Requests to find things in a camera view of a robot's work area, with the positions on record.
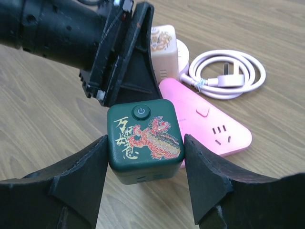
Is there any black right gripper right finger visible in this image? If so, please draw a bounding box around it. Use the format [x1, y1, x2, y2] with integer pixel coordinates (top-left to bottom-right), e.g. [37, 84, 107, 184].
[184, 135, 305, 229]

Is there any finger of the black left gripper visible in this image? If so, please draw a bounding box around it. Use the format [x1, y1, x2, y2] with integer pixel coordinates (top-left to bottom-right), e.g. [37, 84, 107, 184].
[100, 2, 162, 107]

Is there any beige cube socket adapter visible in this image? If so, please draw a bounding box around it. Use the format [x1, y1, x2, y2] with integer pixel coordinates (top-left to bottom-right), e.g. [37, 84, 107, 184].
[150, 24, 178, 83]

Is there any coiled pink power cord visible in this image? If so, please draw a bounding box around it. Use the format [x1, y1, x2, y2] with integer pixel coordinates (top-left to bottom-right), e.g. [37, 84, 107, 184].
[179, 49, 266, 100]

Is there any dark green plug adapter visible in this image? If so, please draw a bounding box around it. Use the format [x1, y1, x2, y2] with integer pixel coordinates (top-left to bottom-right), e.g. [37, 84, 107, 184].
[107, 99, 185, 185]

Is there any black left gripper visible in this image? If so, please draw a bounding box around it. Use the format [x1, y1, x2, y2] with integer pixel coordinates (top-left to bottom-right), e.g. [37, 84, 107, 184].
[0, 0, 133, 98]

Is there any pink triangular power strip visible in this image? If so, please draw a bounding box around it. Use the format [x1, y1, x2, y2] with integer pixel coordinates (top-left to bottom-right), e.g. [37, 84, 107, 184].
[159, 78, 252, 156]

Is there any round pink power strip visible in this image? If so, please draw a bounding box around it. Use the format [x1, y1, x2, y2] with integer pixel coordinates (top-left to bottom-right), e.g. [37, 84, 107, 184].
[176, 39, 190, 76]

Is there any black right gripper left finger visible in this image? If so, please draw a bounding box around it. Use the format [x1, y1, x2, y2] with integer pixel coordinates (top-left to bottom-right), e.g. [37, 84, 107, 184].
[0, 136, 108, 229]

